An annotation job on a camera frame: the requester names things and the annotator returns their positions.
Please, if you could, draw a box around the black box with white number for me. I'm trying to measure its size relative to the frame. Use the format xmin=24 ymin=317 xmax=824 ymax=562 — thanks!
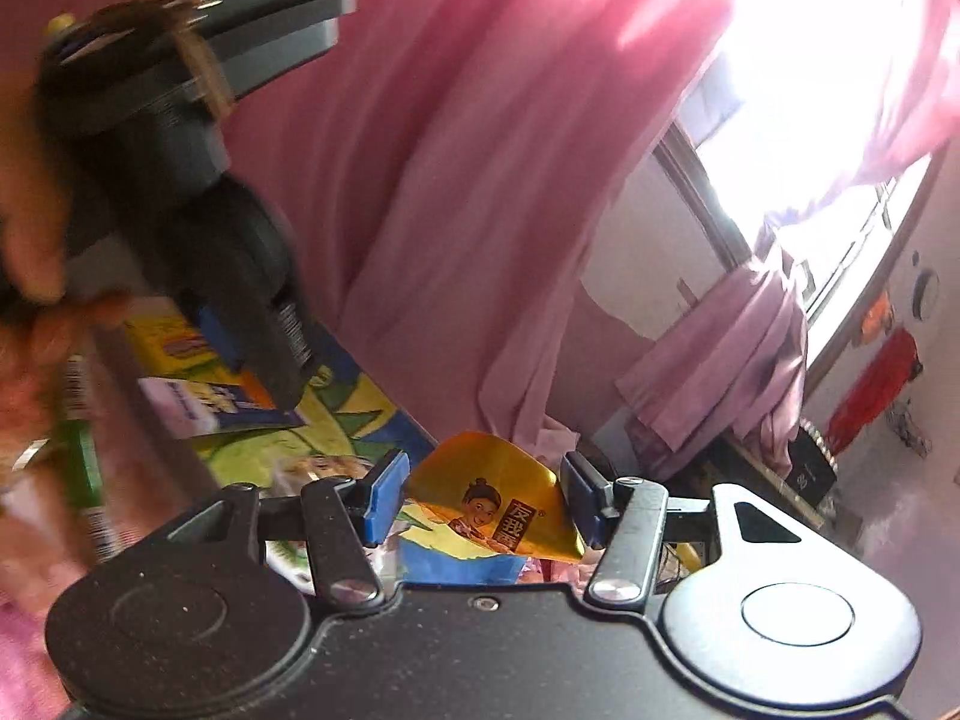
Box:
xmin=787 ymin=424 xmax=839 ymax=507

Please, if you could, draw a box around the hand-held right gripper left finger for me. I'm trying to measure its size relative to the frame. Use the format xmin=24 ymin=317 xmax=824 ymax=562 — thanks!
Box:
xmin=161 ymin=450 xmax=410 ymax=608

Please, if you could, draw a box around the round wall clock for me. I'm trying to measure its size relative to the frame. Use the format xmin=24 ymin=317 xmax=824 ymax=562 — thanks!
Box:
xmin=911 ymin=266 xmax=940 ymax=320

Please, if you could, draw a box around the yellow snack packet red label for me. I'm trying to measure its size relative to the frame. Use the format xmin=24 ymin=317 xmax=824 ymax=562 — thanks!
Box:
xmin=124 ymin=315 xmax=218 ymax=391

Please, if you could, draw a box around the window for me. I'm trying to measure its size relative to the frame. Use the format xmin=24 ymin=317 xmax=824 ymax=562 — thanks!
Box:
xmin=652 ymin=52 xmax=946 ymax=383

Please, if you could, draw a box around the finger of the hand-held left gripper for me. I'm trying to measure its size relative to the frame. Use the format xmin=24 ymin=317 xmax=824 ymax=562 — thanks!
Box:
xmin=178 ymin=181 xmax=314 ymax=411
xmin=161 ymin=0 xmax=355 ymax=100

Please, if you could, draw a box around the grey cardboard box printed inside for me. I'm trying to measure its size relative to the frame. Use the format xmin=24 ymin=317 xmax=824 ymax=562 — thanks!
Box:
xmin=90 ymin=311 xmax=541 ymax=593

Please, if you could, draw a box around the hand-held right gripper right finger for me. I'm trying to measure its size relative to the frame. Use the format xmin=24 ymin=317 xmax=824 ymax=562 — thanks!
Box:
xmin=561 ymin=450 xmax=807 ymax=610

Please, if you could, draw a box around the dark wooden desk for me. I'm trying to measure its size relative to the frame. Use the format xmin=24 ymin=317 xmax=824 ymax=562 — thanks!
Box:
xmin=675 ymin=439 xmax=837 ymax=541

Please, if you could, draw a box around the green stick snack packet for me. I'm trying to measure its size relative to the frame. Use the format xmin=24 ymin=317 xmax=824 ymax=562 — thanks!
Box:
xmin=56 ymin=356 xmax=117 ymax=563

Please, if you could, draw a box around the yellow snack packet figure print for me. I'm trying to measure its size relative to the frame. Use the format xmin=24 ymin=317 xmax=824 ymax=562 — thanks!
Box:
xmin=405 ymin=431 xmax=582 ymax=563

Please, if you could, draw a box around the person's left hand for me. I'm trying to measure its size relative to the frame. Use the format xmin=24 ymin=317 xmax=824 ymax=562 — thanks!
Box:
xmin=0 ymin=75 xmax=137 ymax=466

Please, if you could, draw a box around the orange wall ornament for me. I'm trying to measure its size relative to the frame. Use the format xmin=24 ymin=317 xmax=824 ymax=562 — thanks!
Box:
xmin=861 ymin=292 xmax=893 ymax=346

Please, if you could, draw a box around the blue and white sachet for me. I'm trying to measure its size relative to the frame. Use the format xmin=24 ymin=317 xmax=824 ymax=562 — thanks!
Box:
xmin=139 ymin=375 xmax=305 ymax=440

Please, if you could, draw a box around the red hanging ornament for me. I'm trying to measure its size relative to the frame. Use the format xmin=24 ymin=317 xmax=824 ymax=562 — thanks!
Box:
xmin=825 ymin=326 xmax=923 ymax=455

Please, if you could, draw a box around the purple tied curtain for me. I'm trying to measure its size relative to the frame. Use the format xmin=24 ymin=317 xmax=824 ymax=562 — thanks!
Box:
xmin=615 ymin=150 xmax=946 ymax=458

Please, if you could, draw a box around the pink curtain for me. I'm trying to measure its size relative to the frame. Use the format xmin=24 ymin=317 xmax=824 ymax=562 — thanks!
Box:
xmin=0 ymin=0 xmax=960 ymax=451

